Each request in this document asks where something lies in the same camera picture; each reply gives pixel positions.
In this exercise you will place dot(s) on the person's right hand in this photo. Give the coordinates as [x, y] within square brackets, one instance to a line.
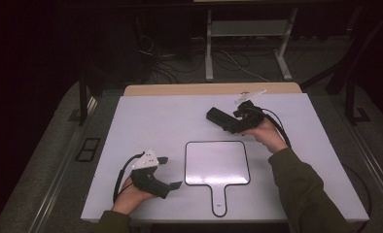
[267, 134]

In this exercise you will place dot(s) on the white metal stand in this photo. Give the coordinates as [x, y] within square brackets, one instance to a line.
[251, 29]

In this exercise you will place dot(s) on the black metal stand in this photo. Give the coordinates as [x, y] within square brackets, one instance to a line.
[82, 97]
[350, 64]

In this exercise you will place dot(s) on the metal floor rail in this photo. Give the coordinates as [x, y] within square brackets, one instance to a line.
[60, 168]
[374, 168]

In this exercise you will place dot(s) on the person's left hand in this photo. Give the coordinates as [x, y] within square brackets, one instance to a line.
[128, 199]

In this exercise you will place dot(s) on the black whiteboard eraser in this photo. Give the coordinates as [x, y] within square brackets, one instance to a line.
[217, 116]

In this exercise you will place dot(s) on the white paddle-shaped whiteboard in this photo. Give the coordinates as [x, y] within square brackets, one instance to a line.
[217, 163]

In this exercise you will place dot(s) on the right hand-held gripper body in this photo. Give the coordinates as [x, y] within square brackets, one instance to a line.
[249, 116]

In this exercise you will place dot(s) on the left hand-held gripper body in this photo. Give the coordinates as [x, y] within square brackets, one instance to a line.
[146, 178]

